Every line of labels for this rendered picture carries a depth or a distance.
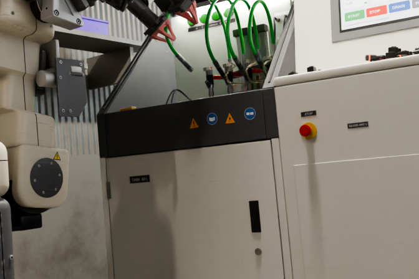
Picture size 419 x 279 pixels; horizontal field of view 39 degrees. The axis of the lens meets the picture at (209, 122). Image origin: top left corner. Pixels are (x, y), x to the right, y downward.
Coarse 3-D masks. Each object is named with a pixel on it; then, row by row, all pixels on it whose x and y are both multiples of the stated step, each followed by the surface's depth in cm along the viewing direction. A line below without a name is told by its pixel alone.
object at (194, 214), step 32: (128, 160) 210; (160, 160) 204; (192, 160) 198; (224, 160) 193; (256, 160) 188; (128, 192) 210; (160, 192) 204; (192, 192) 198; (224, 192) 192; (256, 192) 187; (128, 224) 209; (160, 224) 203; (192, 224) 197; (224, 224) 192; (256, 224) 186; (128, 256) 209; (160, 256) 203; (192, 256) 197; (224, 256) 191; (256, 256) 186
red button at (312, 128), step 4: (304, 124) 180; (308, 124) 180; (312, 124) 179; (300, 128) 178; (304, 128) 176; (308, 128) 176; (312, 128) 179; (316, 128) 179; (300, 132) 178; (304, 132) 176; (308, 132) 176; (312, 132) 179; (316, 132) 179; (304, 136) 180; (308, 136) 180; (312, 136) 179
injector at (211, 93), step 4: (208, 72) 224; (212, 72) 225; (208, 76) 224; (212, 76) 225; (208, 80) 224; (212, 80) 224; (208, 84) 223; (212, 84) 224; (208, 88) 225; (212, 88) 225; (208, 92) 225; (212, 92) 224; (212, 96) 224
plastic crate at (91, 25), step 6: (84, 18) 358; (90, 18) 361; (84, 24) 358; (90, 24) 362; (96, 24) 365; (102, 24) 370; (84, 30) 357; (90, 30) 361; (96, 30) 365; (102, 30) 369
